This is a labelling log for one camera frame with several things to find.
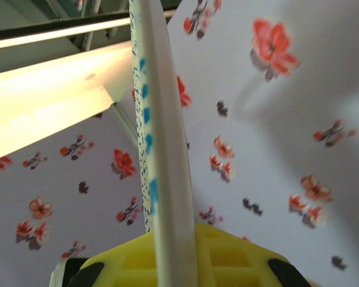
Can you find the blue speckled plate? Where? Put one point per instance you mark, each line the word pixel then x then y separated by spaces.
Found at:
pixel 167 119

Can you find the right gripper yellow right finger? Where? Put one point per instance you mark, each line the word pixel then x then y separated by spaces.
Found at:
pixel 227 263

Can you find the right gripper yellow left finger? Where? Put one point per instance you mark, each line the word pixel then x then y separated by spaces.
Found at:
pixel 128 263

